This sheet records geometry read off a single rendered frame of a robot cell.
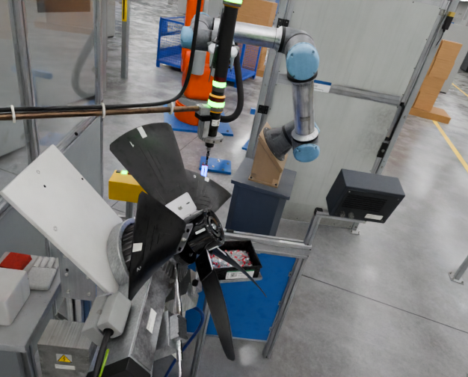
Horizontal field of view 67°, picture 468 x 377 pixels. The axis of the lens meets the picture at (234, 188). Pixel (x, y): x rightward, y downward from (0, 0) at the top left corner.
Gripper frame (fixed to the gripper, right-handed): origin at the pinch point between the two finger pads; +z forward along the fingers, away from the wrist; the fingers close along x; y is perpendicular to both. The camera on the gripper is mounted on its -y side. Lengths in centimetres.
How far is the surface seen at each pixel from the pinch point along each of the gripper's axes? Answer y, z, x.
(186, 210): 41.8, 22.3, 4.4
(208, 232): 42, 31, -3
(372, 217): 61, -17, -74
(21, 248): 91, -5, 73
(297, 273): 101, -19, -51
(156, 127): 22.2, 10.1, 16.3
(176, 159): 29.8, 14.0, 9.3
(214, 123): 15.4, 17.3, -0.5
